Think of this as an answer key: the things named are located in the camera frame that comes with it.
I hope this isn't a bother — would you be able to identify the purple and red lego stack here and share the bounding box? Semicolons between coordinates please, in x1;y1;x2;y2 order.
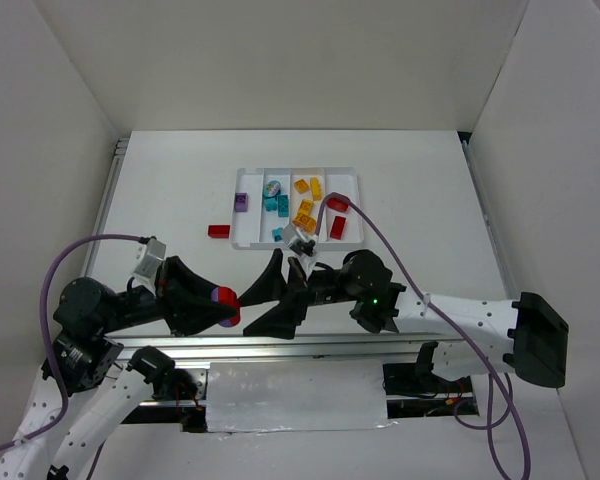
211;286;241;328

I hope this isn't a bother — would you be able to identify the yellow butterfly lego brick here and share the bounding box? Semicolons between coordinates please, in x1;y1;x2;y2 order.
292;213;317;234

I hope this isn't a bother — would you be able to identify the purple square lego brick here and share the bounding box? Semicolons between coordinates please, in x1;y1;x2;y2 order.
234;192;248;213

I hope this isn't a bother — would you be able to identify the yellow square lego brick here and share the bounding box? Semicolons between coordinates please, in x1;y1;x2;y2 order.
294;179;310;194

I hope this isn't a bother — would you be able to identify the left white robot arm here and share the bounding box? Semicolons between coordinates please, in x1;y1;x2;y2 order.
0;257;239;479

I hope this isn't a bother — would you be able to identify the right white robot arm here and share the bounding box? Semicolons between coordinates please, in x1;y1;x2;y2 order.
238;250;569;389

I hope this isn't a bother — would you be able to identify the red rectangular lego brick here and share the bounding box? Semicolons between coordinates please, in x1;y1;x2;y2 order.
207;224;230;239

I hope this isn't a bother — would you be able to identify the white divided sorting tray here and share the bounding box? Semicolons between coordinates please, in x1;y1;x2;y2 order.
230;167;364;251

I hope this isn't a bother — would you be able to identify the white foam board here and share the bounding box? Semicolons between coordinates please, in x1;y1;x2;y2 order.
206;360;390;433

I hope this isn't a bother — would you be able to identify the aluminium frame rail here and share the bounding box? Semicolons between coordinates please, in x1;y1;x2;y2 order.
117;333;459;365

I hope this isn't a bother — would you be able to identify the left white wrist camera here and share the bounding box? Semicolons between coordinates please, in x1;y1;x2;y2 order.
131;237;167;294

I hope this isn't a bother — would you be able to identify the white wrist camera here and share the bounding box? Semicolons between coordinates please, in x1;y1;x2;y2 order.
131;237;167;294
282;223;317;275

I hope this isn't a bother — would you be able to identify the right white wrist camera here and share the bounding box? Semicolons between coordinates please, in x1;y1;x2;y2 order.
282;223;317;275

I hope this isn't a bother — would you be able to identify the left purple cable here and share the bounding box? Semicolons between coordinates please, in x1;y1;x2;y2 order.
0;234;146;480

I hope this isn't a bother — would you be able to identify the purple cable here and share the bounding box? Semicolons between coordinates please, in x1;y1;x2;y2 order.
0;234;146;480
314;192;534;480

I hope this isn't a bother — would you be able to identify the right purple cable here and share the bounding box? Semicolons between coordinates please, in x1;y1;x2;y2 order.
314;192;534;480

